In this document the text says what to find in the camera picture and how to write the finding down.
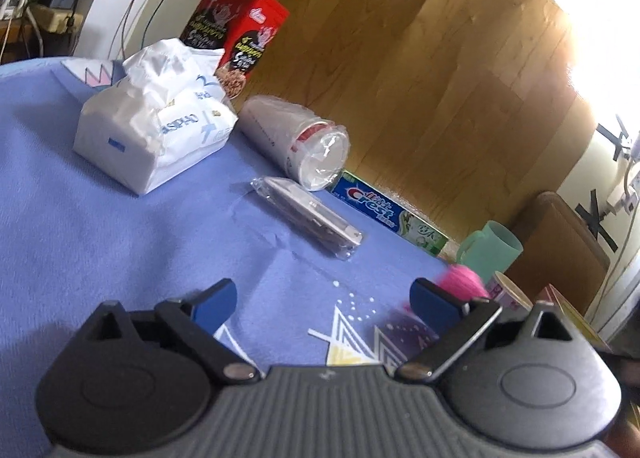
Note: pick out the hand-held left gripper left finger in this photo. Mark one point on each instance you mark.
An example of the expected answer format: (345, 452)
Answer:
(215, 305)

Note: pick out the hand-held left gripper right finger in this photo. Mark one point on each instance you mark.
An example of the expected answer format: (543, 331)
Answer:
(432, 305)

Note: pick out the pink yarn ball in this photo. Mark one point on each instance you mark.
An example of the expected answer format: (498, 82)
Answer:
(462, 282)

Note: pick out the pink tin box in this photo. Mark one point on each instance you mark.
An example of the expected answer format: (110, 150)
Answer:
(570, 310)

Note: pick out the printed paper cup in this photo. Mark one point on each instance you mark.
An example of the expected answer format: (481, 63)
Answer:
(510, 290)

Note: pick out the green plastic mug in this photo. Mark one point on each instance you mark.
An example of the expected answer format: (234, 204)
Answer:
(487, 248)

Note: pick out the blue printed tablecloth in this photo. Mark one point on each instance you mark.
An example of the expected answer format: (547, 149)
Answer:
(125, 248)

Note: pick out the blue green toothpaste box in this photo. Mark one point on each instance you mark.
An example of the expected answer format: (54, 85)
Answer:
(385, 208)

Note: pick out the clear packet of cutlery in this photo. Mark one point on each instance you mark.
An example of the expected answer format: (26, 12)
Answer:
(310, 215)

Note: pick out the brown chair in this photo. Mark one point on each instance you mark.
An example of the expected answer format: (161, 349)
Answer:
(560, 243)

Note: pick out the sleeve of plastic cups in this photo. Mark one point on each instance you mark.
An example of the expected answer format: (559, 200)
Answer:
(290, 137)

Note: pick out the large black tape cross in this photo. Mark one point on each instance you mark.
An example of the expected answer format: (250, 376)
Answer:
(596, 220)

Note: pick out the white tissue pack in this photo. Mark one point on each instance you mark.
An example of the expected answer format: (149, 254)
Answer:
(150, 127)

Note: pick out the small black tape cross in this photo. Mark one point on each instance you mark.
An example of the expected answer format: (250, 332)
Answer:
(620, 137)

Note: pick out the red cereal box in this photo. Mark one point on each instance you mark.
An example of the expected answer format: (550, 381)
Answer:
(240, 37)

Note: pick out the wooden shelf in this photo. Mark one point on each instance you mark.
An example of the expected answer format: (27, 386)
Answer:
(47, 20)

